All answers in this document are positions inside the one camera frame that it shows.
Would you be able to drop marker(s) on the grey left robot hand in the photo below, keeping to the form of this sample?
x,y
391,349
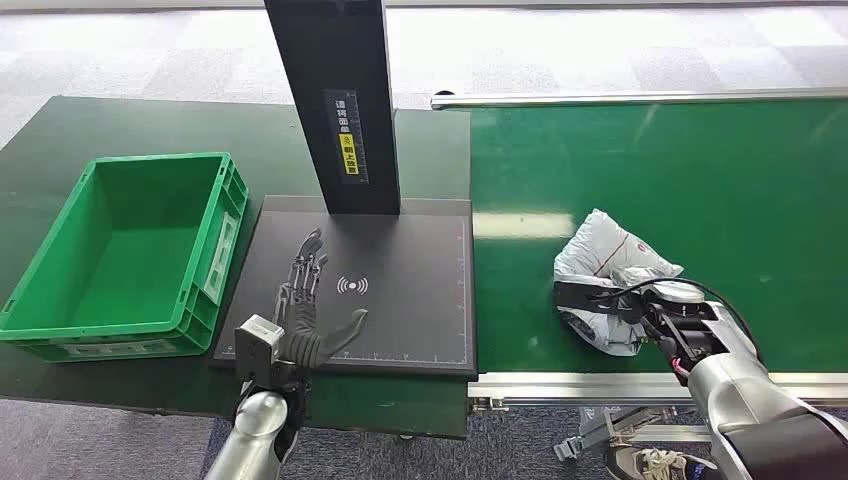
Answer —
x,y
301,324

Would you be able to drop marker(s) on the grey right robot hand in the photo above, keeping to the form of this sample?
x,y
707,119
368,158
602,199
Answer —
x,y
596,297

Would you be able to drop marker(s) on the grey poly bag package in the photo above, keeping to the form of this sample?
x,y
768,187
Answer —
x,y
609,248

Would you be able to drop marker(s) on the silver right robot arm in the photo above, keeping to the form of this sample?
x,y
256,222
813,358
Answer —
x,y
748,397

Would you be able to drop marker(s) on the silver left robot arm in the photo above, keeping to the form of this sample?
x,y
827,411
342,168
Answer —
x,y
255,430

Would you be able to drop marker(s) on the black inbound scanner machine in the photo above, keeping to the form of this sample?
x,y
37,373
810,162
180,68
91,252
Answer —
x,y
397,298

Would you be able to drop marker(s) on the green conveyor belt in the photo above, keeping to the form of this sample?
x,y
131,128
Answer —
x,y
662,166

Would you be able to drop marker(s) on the person's shoe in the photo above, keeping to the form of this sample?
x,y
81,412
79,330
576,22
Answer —
x,y
649,464

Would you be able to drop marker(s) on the black yellow label sticker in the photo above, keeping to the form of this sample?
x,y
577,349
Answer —
x,y
348,156

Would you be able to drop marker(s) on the green plastic crate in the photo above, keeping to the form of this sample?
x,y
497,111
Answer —
x,y
132,265

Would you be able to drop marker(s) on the dark green table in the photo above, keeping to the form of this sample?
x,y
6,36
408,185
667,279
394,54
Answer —
x,y
132,126

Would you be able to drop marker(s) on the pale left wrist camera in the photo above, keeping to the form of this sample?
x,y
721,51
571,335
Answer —
x,y
255,341

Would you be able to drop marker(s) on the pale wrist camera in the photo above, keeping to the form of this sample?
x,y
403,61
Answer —
x,y
679,293
255,341

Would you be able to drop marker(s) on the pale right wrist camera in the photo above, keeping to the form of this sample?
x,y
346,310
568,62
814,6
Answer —
x,y
679,293

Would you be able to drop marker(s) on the aluminium conveyor side rail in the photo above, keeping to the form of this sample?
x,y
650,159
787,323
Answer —
x,y
563,387
596,99

